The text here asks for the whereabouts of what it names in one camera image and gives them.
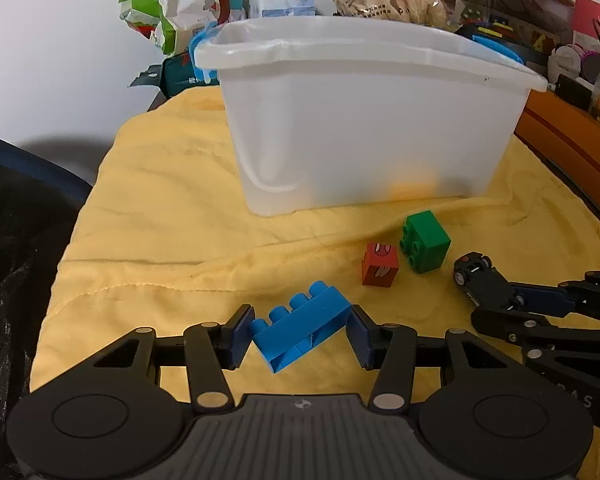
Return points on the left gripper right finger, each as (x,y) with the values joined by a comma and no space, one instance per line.
(391,350)

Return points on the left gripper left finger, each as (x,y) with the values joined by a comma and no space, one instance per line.
(209,349)

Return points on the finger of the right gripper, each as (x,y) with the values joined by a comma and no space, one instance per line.
(532,331)
(581,297)

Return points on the blue toy brick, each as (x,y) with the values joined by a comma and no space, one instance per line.
(310,319)

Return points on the black toy car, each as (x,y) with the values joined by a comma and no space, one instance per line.
(483,284)

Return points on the small red printed cube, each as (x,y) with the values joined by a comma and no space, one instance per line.
(380,265)

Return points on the green toy brick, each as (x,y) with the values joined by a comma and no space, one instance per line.
(424,242)

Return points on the yellow cloth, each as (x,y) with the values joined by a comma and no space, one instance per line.
(166,240)

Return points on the orange box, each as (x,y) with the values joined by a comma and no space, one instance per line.
(565,135)

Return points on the dark blue bag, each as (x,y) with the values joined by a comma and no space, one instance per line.
(39,204)

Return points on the white plastic storage bin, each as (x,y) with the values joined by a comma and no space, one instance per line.
(326,111)

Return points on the teal box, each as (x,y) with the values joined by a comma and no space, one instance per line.
(171,76)

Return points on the blue white tissue pack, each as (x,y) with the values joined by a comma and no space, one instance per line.
(278,8)

